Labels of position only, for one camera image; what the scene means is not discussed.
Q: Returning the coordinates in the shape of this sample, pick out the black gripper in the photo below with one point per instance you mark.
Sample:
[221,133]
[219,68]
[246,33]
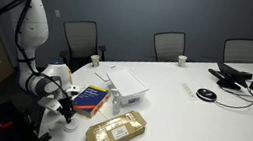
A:
[67,109]

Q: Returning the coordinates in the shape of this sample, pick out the white plastic cup lid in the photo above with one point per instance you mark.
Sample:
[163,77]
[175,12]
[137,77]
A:
[72,126]

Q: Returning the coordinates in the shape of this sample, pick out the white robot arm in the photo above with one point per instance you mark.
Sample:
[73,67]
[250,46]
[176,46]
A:
[53,85]

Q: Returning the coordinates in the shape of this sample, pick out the paper cup near chair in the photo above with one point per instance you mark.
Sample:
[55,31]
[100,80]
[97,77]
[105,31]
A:
[95,59]

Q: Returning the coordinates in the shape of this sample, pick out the far paper cup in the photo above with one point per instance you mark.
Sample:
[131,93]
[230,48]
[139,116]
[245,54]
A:
[182,60]

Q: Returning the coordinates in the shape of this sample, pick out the blue and orange book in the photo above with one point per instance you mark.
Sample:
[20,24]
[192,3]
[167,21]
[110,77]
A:
[90,100]

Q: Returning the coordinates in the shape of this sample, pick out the tan plastic bottle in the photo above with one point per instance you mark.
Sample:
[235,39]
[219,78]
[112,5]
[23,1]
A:
[70,77]

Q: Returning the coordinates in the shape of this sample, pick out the white card on table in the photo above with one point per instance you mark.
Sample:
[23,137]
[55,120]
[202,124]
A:
[102,75]

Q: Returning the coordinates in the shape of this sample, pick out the clear small bottle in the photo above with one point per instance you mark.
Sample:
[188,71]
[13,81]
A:
[116,102]

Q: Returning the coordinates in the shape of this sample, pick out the brown cardboard package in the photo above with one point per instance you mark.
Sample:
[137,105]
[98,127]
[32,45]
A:
[121,128]

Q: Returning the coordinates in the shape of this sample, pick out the white plastic storage box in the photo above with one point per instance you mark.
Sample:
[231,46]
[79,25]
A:
[129,87]

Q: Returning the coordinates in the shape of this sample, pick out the left mesh office chair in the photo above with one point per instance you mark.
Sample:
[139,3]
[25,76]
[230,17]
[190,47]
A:
[81,37]

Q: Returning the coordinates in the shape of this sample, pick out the mesh office chair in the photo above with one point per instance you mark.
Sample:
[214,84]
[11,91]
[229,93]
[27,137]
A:
[81,37]
[169,45]
[238,50]

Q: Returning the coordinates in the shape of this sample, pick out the middle mesh office chair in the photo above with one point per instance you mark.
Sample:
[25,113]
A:
[169,45]

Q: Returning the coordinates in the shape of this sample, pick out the white remote control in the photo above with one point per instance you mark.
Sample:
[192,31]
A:
[188,91]

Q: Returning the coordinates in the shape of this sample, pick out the black tablet stand device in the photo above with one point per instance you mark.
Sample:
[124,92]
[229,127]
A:
[230,78]

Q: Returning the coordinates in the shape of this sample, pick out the right mesh office chair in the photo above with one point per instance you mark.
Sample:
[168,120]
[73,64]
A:
[238,50]

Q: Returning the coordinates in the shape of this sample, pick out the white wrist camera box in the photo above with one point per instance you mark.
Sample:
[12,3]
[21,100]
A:
[50,103]

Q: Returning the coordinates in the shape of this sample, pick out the white wall outlet plate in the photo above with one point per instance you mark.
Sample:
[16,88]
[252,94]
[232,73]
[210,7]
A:
[57,13]

